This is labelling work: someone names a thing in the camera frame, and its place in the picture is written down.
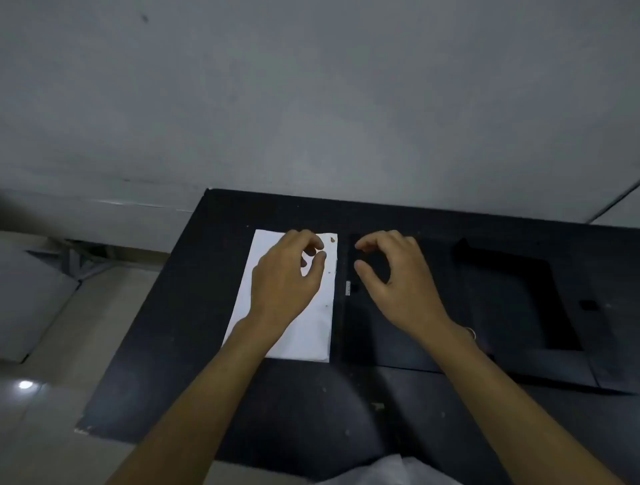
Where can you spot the person's right hand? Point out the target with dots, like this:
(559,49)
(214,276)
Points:
(405,290)

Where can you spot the person's right forearm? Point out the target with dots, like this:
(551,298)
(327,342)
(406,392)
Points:
(505,404)

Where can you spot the person's left thumb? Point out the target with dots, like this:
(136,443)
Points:
(317,272)

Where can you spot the person's left hand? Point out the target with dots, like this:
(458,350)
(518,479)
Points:
(280,290)

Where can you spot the white paper sheet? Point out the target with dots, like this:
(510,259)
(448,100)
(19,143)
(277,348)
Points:
(310,320)

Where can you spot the black rectangular frame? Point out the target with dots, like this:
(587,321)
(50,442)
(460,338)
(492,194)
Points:
(540,364)

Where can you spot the person's right thumb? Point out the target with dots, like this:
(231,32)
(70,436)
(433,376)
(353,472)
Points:
(367,281)

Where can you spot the person's white clothing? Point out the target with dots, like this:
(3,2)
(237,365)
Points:
(395,472)

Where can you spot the person's left forearm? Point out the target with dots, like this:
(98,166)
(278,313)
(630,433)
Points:
(200,409)

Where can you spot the black flat panel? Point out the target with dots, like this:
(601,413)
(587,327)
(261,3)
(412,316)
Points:
(365,339)

